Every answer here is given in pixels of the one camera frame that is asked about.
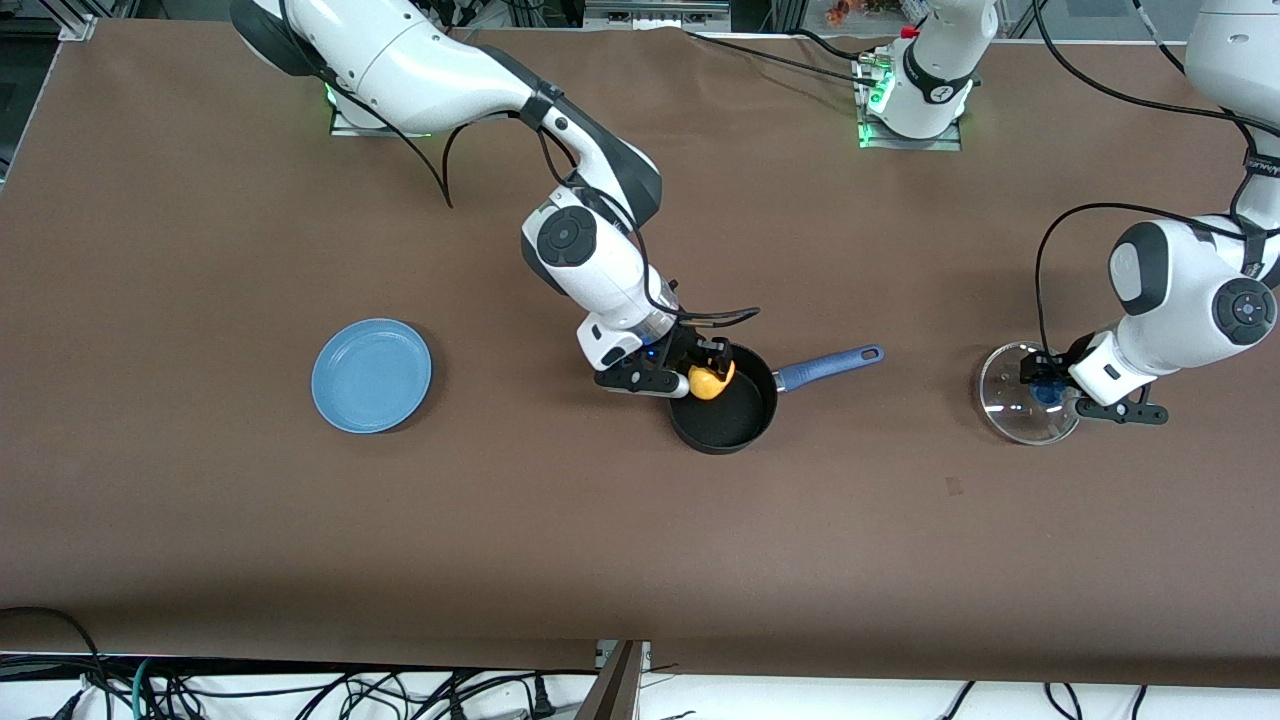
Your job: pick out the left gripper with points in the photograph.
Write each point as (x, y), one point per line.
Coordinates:
(1058, 362)

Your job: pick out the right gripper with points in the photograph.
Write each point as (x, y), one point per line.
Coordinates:
(689, 350)

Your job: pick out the yellow potato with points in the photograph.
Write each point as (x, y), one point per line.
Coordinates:
(708, 383)

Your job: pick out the glass lid blue knob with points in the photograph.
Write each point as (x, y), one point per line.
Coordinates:
(1010, 410)

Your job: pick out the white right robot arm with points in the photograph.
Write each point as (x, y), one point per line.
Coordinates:
(420, 70)

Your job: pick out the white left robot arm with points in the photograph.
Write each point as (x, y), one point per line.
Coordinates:
(1180, 280)

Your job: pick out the brown paper table cover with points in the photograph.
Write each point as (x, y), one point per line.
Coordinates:
(600, 550)

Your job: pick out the blue round plate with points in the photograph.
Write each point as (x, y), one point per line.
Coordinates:
(370, 375)

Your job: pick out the aluminium profile beam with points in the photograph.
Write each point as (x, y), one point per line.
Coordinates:
(615, 690)

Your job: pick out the grey metal box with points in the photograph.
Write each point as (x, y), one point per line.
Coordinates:
(650, 12)

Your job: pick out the black power plug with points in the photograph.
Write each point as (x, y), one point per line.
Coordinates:
(543, 700)

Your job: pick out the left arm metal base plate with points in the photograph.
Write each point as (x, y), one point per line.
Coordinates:
(910, 144)

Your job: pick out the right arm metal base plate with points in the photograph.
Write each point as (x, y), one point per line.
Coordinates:
(345, 125)

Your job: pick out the aluminium frame corner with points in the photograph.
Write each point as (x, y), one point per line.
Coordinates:
(78, 20)

